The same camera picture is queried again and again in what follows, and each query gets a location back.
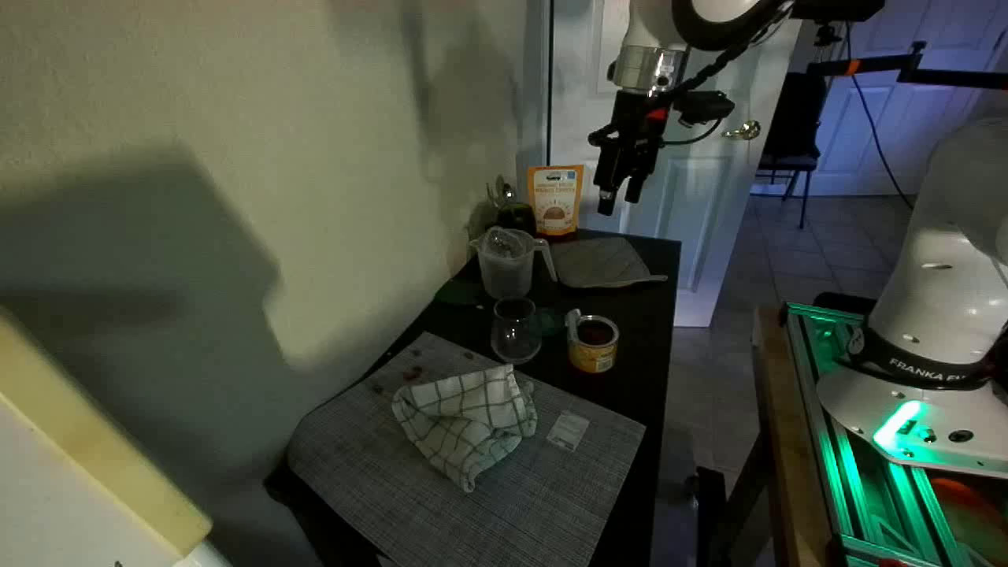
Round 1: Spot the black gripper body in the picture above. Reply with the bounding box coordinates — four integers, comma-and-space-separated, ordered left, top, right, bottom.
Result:
591, 91, 674, 188

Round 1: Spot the grey quilted pot holder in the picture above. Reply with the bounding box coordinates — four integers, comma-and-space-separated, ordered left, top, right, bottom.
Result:
548, 234, 671, 292

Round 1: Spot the white panel door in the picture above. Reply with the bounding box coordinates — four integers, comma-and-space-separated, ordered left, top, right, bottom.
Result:
548, 0, 808, 328

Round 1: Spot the black utensil holder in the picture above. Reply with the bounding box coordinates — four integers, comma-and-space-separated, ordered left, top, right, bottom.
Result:
475, 173, 539, 237

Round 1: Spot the black table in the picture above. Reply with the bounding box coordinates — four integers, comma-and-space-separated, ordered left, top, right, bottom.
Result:
261, 227, 683, 567

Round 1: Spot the black chair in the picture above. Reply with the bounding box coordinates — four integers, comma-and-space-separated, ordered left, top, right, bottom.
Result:
758, 68, 831, 234

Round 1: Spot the clear drinking glass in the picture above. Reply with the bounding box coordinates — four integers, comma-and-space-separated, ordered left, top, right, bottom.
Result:
488, 296, 545, 368

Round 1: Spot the small white paper packet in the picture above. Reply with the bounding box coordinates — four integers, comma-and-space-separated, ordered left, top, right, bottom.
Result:
545, 410, 593, 453

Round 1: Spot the white checkered dish towel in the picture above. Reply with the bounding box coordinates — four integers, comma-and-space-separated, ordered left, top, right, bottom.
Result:
390, 363, 543, 496

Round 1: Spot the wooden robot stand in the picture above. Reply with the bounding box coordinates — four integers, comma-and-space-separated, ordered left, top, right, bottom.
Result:
733, 304, 834, 567

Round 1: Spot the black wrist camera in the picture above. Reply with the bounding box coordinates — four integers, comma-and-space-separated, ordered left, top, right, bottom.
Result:
671, 91, 737, 126

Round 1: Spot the metal door handle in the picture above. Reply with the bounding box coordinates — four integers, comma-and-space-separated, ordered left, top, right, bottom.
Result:
719, 117, 767, 144

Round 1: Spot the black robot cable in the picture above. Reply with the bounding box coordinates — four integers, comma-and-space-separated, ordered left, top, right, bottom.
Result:
671, 0, 800, 150

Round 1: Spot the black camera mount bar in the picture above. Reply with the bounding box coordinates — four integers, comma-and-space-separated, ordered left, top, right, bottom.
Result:
782, 0, 1008, 93

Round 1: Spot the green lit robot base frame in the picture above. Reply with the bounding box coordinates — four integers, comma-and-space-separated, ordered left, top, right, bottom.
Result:
786, 300, 1008, 567

